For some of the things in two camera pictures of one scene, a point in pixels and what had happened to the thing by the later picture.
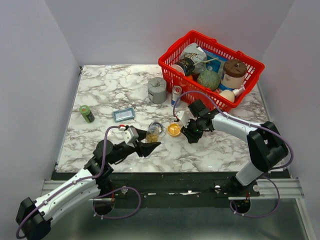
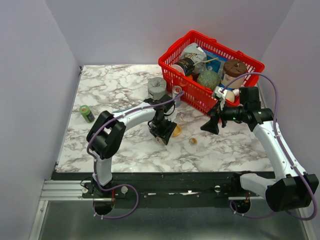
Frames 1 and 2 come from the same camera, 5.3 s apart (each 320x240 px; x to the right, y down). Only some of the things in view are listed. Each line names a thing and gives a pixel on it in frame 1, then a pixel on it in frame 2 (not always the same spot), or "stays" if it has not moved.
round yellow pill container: (174, 129) stays
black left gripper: (144, 149) to (168, 133)
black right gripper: (191, 137) to (211, 125)
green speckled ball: (209, 78) stays
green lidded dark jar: (87, 113) stays
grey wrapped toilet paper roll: (157, 89) stays
